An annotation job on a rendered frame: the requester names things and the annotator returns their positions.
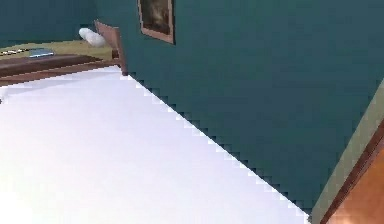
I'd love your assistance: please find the blue grey book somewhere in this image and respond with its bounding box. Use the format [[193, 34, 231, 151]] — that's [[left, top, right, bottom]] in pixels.
[[28, 48, 55, 59]]

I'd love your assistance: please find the brown wooden room door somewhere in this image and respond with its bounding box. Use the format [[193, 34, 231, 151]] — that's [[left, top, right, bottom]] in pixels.
[[319, 120, 384, 224]]

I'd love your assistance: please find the brown wooden bed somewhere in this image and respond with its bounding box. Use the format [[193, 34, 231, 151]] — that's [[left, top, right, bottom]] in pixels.
[[0, 19, 129, 88]]

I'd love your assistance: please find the framed dark picture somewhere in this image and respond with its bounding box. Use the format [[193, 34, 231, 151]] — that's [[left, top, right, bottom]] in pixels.
[[137, 0, 176, 45]]

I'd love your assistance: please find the small black white object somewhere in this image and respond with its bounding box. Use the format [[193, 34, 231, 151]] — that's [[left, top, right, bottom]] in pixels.
[[0, 48, 29, 56]]

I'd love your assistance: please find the white pillow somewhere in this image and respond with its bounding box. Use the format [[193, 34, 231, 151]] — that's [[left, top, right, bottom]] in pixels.
[[78, 27, 108, 48]]

